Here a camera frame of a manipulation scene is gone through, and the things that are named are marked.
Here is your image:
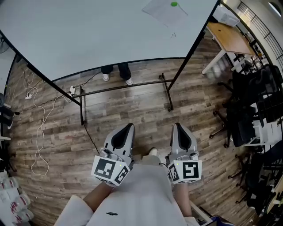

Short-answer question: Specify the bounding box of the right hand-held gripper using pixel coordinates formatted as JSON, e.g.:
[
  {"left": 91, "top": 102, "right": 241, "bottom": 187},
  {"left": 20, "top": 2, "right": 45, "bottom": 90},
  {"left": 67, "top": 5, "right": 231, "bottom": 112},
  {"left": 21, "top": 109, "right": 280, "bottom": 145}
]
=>
[{"left": 165, "top": 123, "right": 203, "bottom": 184}]

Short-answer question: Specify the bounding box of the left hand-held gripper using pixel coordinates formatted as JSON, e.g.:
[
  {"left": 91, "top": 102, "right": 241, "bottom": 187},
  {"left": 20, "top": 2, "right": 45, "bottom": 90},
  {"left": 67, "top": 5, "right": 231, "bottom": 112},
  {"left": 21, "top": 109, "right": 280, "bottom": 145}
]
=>
[{"left": 91, "top": 123, "right": 136, "bottom": 188}]

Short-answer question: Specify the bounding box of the large whiteboard with black frame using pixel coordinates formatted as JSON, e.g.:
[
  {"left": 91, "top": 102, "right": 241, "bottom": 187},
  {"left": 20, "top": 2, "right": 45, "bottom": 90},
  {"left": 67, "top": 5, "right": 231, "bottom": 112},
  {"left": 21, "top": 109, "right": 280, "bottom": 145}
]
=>
[{"left": 0, "top": 0, "right": 222, "bottom": 126}]

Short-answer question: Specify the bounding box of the white sheet of paper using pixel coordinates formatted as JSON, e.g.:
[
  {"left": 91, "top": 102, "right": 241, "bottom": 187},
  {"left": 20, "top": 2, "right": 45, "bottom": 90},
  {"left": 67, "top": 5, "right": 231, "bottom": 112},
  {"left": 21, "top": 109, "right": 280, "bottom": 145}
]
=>
[{"left": 141, "top": 0, "right": 189, "bottom": 28}]

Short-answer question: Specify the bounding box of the person's right forearm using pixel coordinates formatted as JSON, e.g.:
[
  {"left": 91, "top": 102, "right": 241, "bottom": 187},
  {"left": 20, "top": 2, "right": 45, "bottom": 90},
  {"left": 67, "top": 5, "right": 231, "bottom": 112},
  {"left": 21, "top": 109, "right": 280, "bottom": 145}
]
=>
[{"left": 174, "top": 182, "right": 193, "bottom": 218}]

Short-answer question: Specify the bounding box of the person's left forearm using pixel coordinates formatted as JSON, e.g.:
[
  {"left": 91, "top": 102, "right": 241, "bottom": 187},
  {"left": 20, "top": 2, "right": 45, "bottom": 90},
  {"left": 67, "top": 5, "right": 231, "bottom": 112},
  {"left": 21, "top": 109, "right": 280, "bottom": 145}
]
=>
[{"left": 83, "top": 181, "right": 116, "bottom": 213}]

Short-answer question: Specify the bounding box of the person's beige trouser leg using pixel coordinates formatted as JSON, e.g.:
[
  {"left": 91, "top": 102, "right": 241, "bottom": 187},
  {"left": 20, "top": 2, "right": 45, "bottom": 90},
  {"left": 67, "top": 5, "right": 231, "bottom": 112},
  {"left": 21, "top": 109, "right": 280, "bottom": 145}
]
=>
[{"left": 141, "top": 154, "right": 161, "bottom": 165}]

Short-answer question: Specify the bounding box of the person's white shirt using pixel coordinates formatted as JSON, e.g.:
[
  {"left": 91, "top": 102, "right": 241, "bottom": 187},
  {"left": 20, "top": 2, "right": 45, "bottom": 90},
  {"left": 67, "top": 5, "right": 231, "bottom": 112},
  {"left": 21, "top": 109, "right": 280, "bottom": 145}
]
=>
[{"left": 54, "top": 162, "right": 195, "bottom": 226}]

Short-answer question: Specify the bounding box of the black office chair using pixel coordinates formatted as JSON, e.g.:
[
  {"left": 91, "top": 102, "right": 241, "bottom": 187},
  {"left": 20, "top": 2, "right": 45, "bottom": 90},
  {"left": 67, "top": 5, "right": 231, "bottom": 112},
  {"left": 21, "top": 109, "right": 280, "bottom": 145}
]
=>
[
  {"left": 209, "top": 72, "right": 263, "bottom": 149},
  {"left": 228, "top": 150, "right": 283, "bottom": 218},
  {"left": 218, "top": 63, "right": 283, "bottom": 115}
]

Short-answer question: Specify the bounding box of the white shelf cart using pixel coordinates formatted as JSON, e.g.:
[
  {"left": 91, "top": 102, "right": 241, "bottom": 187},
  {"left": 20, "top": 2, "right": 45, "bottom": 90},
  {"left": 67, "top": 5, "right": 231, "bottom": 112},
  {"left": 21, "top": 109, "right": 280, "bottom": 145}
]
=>
[{"left": 244, "top": 103, "right": 283, "bottom": 147}]

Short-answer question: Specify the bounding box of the wooden desk with white legs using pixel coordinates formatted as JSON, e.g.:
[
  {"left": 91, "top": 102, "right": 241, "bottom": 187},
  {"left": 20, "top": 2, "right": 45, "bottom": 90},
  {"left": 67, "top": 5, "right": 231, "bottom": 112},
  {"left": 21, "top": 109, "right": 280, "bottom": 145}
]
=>
[{"left": 201, "top": 21, "right": 256, "bottom": 75}]

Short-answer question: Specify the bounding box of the pile of white red packets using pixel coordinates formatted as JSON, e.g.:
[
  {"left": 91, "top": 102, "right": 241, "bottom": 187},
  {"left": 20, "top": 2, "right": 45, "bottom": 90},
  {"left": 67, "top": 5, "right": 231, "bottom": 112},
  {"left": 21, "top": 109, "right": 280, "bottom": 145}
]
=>
[{"left": 0, "top": 171, "right": 35, "bottom": 226}]

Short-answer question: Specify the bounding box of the black metal railing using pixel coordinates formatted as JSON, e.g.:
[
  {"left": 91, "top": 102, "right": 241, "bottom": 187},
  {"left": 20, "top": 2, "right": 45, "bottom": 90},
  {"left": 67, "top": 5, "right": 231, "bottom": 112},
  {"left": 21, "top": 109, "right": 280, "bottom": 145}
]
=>
[{"left": 237, "top": 0, "right": 283, "bottom": 66}]

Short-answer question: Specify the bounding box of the white cable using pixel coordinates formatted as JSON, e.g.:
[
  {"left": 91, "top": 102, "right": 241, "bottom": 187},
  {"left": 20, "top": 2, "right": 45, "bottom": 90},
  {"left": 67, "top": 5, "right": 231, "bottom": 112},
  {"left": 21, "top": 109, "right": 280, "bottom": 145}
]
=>
[{"left": 23, "top": 68, "right": 73, "bottom": 177}]

